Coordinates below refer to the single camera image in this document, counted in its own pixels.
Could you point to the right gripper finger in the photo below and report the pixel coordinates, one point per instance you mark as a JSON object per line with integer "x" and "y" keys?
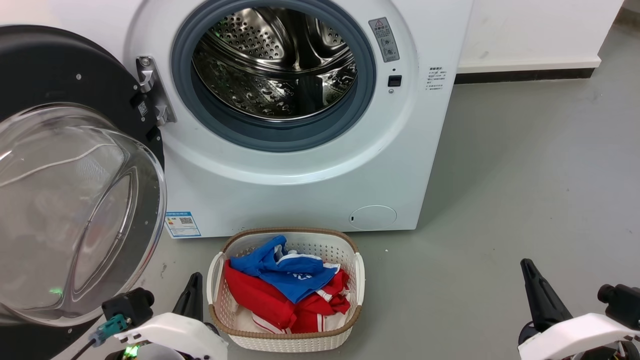
{"x": 536, "y": 300}
{"x": 550, "y": 302}

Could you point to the red garment with white stripes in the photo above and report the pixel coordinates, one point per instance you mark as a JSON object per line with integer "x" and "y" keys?
{"x": 260, "y": 302}

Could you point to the blue garment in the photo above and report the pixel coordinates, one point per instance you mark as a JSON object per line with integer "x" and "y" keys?
{"x": 295, "y": 282}

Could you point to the white front-load washing machine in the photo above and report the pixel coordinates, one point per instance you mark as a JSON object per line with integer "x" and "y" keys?
{"x": 300, "y": 200}

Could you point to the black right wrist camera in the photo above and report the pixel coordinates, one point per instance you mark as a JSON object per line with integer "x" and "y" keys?
{"x": 622, "y": 302}

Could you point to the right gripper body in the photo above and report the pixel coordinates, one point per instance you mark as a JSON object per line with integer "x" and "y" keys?
{"x": 527, "y": 334}

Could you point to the white plastic laundry basket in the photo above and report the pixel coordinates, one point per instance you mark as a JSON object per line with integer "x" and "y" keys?
{"x": 295, "y": 342}

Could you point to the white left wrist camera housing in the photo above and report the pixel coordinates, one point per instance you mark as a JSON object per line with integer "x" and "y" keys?
{"x": 175, "y": 335}

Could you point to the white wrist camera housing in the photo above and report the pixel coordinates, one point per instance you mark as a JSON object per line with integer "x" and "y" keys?
{"x": 585, "y": 337}
{"x": 175, "y": 335}

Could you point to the metal door hinge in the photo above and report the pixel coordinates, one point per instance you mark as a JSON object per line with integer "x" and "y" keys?
{"x": 155, "y": 92}

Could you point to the black door lock socket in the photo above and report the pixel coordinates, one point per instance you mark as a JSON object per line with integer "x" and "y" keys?
{"x": 395, "y": 81}

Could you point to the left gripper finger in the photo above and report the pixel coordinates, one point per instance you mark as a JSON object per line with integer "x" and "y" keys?
{"x": 197, "y": 302}
{"x": 184, "y": 302}

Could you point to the blue energy label sticker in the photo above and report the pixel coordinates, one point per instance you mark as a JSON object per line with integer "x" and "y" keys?
{"x": 182, "y": 225}

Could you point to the black round glass washer door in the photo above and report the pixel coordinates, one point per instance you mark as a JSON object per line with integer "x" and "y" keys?
{"x": 75, "y": 200}

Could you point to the round white filter cover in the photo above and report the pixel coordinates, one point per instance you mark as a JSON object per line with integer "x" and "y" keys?
{"x": 373, "y": 218}

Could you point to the small printed text sticker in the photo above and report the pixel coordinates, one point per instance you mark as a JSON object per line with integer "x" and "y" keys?
{"x": 435, "y": 78}

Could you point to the grey warning sticker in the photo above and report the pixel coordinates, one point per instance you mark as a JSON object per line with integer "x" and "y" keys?
{"x": 384, "y": 40}

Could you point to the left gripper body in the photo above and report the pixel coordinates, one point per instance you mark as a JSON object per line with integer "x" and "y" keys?
{"x": 135, "y": 354}

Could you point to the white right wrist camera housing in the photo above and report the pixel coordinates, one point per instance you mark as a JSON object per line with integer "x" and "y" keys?
{"x": 585, "y": 337}

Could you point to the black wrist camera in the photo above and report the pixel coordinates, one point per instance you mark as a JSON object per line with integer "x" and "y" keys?
{"x": 622, "y": 302}
{"x": 127, "y": 306}

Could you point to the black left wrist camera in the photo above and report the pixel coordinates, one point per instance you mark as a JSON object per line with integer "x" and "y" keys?
{"x": 127, "y": 306}

